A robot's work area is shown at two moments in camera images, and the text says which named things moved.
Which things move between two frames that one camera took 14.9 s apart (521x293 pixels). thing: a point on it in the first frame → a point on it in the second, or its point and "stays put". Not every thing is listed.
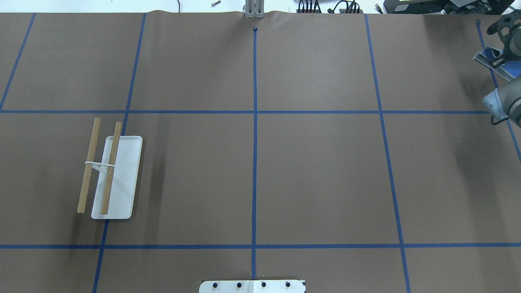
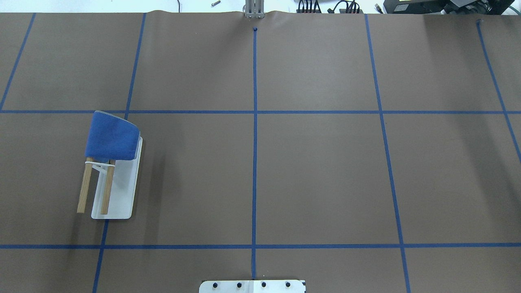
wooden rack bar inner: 110,181 stays put
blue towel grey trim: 493,58 → 110,137
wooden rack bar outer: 86,178 stays put
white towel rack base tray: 124,184 stays put
